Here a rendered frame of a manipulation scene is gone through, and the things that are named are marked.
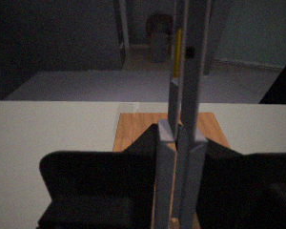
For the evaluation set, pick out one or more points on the wooden board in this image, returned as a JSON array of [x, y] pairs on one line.
[[132, 125]]

